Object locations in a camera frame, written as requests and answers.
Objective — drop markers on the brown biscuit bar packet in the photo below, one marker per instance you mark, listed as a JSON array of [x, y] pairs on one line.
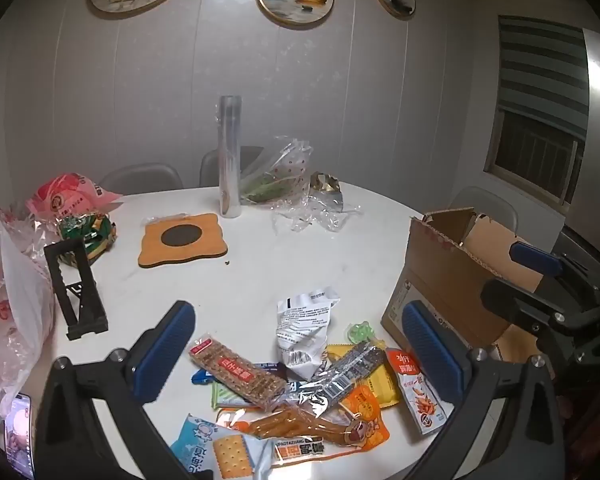
[[235, 370]]

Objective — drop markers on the black phone stand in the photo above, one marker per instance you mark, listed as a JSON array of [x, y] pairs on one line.
[[85, 320]]

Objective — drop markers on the clear bag with greens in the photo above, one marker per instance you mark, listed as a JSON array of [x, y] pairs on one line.
[[275, 180]]

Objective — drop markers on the white silver snack packet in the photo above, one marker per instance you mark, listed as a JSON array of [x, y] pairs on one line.
[[300, 325]]

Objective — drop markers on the clear orange duck feet packet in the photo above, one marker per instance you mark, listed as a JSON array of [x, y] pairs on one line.
[[280, 425]]

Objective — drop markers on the yellow snack packet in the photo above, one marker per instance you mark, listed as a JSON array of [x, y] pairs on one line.
[[380, 385]]

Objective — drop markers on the white plastic bag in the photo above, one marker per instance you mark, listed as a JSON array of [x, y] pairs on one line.
[[20, 280]]

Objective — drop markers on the green candy bag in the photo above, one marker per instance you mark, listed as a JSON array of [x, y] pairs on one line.
[[87, 230]]

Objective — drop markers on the pink plastic bag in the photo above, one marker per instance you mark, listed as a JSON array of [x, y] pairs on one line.
[[65, 195]]

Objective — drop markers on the brown cardboard box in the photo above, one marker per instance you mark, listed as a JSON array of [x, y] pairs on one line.
[[445, 270]]

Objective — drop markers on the window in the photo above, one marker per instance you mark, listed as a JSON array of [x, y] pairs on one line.
[[530, 160]]

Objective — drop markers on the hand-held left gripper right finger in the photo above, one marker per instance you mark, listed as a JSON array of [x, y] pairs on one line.
[[432, 355]]

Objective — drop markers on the crumpled clear plastic wrap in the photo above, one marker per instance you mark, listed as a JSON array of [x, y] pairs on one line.
[[320, 215]]

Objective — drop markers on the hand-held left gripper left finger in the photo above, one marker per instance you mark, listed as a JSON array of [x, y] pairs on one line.
[[162, 360]]

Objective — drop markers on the striped window blind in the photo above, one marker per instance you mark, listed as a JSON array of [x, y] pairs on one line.
[[545, 70]]

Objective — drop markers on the gold foil wrapper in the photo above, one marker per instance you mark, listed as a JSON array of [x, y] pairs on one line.
[[325, 185]]

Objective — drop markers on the clear silver barcode packet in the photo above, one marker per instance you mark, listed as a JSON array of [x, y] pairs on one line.
[[345, 375]]

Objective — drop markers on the orange wooden coaster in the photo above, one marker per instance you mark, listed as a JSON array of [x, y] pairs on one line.
[[205, 250]]

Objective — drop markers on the blue cracker packet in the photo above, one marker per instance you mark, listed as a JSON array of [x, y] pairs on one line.
[[220, 452]]

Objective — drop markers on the smartphone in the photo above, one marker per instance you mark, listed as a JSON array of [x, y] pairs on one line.
[[17, 435]]

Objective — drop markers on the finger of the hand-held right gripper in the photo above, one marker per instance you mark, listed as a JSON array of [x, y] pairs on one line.
[[535, 259], [520, 302]]

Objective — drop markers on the grey chair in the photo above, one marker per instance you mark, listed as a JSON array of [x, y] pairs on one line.
[[140, 177], [210, 167]]

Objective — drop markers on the green white long packet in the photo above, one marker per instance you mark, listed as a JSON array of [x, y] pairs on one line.
[[225, 396]]

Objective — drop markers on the white chair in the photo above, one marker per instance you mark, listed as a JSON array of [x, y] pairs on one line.
[[485, 205]]

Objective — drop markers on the orange cartoon duck packet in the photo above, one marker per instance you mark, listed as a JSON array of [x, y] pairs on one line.
[[365, 405]]

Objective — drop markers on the red silver fish snack packet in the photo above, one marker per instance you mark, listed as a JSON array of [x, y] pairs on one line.
[[422, 402]]

